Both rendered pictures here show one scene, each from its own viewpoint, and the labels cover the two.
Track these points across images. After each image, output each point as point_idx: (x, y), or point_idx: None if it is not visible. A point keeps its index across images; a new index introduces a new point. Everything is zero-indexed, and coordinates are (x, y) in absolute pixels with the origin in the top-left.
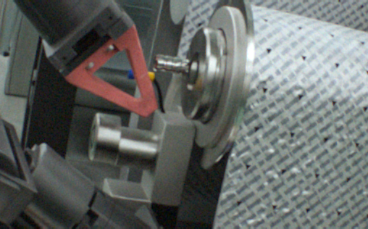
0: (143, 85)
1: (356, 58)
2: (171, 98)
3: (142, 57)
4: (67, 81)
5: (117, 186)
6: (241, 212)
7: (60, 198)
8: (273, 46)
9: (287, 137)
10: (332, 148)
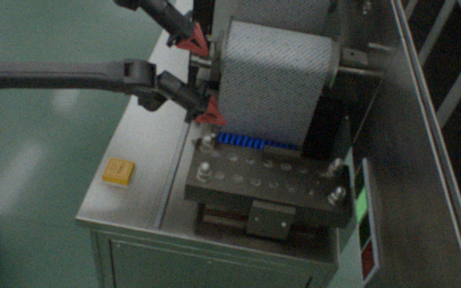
0: (202, 47)
1: (267, 50)
2: None
3: (200, 40)
4: (204, 13)
5: (202, 72)
6: (227, 94)
7: (168, 90)
8: (234, 46)
9: (240, 74)
10: (256, 78)
